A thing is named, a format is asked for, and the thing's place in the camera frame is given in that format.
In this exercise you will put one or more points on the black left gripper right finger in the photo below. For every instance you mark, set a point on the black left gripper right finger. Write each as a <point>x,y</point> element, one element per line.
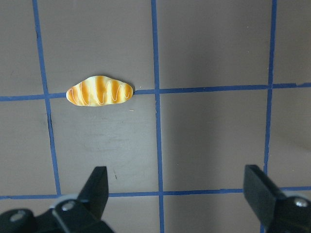
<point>278,211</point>

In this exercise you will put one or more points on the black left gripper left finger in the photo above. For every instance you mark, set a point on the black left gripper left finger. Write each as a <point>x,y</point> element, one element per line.
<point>83,213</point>

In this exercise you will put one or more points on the toy bread roll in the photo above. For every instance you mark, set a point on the toy bread roll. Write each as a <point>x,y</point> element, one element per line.
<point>99,91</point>

